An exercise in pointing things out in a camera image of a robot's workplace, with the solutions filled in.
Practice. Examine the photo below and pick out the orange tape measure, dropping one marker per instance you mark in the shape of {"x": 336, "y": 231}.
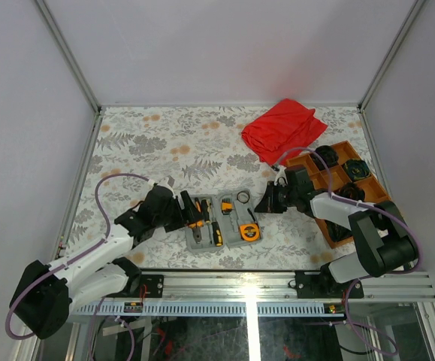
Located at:
{"x": 249, "y": 232}

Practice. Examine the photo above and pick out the hex key set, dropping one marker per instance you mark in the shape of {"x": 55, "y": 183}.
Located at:
{"x": 228, "y": 210}

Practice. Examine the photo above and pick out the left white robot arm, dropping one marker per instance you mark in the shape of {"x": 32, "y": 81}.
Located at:
{"x": 48, "y": 293}

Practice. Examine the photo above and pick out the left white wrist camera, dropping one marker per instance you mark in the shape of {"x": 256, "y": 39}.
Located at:
{"x": 166, "y": 182}

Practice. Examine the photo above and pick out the grey plastic tool case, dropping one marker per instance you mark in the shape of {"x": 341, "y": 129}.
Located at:
{"x": 230, "y": 232}

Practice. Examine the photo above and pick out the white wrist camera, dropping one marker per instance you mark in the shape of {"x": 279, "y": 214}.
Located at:
{"x": 280, "y": 180}
{"x": 166, "y": 182}

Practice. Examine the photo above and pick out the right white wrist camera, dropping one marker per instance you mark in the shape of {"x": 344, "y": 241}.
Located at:
{"x": 280, "y": 180}

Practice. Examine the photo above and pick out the wooden compartment tray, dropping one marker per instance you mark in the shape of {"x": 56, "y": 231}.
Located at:
{"x": 335, "y": 177}

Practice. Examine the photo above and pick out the black yellow screwdriver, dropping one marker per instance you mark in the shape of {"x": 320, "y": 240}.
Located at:
{"x": 206, "y": 210}
{"x": 216, "y": 233}

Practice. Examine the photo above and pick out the green black spinning top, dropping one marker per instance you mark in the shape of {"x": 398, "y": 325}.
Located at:
{"x": 356, "y": 169}

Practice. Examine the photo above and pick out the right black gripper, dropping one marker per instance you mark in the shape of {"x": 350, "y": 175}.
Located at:
{"x": 267, "y": 204}

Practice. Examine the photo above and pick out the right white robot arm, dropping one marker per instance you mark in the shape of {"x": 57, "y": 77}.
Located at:
{"x": 383, "y": 241}

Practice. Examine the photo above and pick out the black spinning top upper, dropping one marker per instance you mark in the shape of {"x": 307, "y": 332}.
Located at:
{"x": 326, "y": 155}

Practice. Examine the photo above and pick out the red folded cloth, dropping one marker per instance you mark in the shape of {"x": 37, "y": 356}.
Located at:
{"x": 286, "y": 125}

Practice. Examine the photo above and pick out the orange handled pliers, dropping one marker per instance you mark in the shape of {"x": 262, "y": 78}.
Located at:
{"x": 200, "y": 229}

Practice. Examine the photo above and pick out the black orange spinning top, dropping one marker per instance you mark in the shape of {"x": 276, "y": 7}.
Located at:
{"x": 351, "y": 191}

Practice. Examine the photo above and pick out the black tape roll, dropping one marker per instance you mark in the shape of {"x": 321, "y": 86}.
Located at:
{"x": 243, "y": 197}

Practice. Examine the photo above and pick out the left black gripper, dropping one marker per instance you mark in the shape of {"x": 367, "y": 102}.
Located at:
{"x": 191, "y": 215}

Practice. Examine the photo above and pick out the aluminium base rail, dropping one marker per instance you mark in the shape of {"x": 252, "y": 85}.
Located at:
{"x": 193, "y": 293}

